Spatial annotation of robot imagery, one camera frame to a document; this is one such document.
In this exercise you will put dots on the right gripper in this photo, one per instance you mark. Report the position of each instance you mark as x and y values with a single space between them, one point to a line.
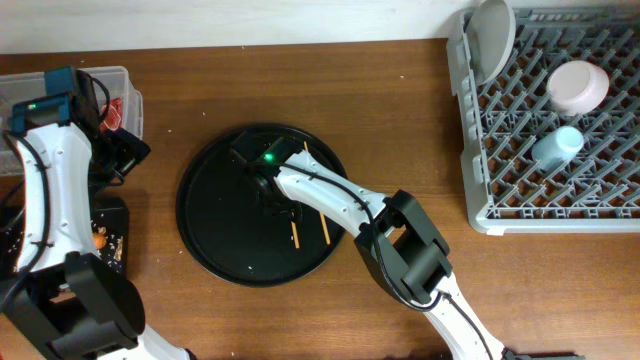
270 204

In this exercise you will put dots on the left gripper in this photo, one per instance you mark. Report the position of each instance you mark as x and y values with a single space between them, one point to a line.
132 151

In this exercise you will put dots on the red snack wrapper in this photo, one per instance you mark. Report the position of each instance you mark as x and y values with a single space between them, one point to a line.
113 120

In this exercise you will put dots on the wooden chopstick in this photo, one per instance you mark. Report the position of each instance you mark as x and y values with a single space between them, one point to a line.
321 215
295 237

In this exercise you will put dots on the orange carrot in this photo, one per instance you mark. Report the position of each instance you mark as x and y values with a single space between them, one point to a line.
100 240

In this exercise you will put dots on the rice pile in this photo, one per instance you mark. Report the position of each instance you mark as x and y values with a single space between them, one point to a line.
113 252

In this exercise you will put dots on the white plate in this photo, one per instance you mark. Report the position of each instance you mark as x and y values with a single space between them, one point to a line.
491 34

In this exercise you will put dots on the light blue cup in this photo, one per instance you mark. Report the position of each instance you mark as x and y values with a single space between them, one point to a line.
560 146

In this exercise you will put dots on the white bowl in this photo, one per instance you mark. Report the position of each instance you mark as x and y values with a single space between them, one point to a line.
577 87

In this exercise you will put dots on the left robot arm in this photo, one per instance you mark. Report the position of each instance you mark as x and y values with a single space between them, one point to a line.
65 300

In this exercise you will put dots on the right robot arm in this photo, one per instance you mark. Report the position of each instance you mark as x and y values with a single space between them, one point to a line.
401 247

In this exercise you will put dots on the black waste bin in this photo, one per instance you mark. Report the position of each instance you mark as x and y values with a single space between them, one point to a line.
110 219

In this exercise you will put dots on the grey dishwasher rack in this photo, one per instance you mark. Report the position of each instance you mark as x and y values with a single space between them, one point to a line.
505 189

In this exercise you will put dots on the round black tray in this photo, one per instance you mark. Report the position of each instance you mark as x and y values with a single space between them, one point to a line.
226 230

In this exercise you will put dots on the clear plastic bin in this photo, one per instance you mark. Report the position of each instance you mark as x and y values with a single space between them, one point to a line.
22 87

